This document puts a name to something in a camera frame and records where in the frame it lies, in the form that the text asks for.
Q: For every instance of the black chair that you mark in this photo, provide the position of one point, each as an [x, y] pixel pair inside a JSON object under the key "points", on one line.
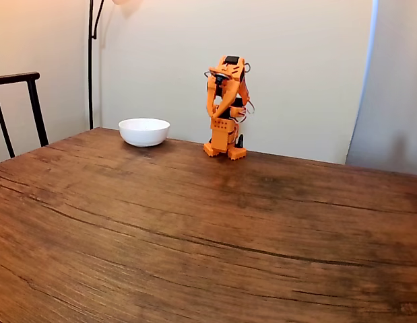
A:
{"points": [[16, 76]]}

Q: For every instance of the pale curtain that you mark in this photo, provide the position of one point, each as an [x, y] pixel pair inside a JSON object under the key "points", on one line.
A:
{"points": [[390, 84]]}

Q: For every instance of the white bowl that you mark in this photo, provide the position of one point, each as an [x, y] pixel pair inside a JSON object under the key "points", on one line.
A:
{"points": [[144, 134]]}

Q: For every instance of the orange gripper camera mount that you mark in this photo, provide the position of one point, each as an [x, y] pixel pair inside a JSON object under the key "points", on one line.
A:
{"points": [[226, 72]]}

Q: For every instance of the black table clamp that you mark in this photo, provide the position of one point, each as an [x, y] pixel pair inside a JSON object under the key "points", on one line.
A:
{"points": [[240, 141]]}

